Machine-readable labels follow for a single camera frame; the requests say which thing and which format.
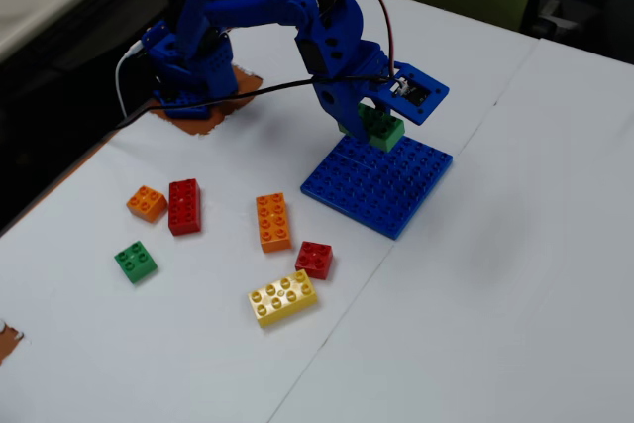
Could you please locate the red white servo wire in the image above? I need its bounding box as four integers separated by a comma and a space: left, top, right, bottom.
346, 0, 400, 80

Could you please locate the orange 2x4 block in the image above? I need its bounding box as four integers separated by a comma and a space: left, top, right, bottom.
255, 191, 293, 255

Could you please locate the red 2x2 block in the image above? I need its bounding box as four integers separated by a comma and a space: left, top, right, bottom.
294, 240, 334, 280

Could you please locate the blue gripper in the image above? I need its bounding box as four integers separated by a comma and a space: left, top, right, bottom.
294, 21, 397, 143

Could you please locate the black cable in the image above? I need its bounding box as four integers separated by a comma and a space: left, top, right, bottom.
114, 73, 397, 131

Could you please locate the orange 2x2 block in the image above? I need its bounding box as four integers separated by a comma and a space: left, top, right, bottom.
126, 184, 168, 224

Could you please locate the green 2x2 block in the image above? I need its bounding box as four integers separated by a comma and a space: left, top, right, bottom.
113, 240, 159, 285

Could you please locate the red 2x4 block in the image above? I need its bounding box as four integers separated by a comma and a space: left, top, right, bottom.
167, 177, 203, 237

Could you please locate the green 2x4 block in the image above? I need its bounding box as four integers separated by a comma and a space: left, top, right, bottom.
338, 101, 407, 153

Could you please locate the white paper table cover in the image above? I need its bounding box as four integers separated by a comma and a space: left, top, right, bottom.
269, 36, 634, 423
0, 0, 541, 423

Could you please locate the white cable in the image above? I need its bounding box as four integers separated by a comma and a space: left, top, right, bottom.
114, 41, 145, 120

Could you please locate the blue 8x8 base plate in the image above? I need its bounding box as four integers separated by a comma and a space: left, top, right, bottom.
299, 134, 455, 242

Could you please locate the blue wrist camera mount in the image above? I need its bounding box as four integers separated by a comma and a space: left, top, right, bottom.
366, 61, 451, 126

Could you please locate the yellow 2x4 block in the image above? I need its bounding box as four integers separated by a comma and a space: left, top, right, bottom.
247, 268, 319, 329

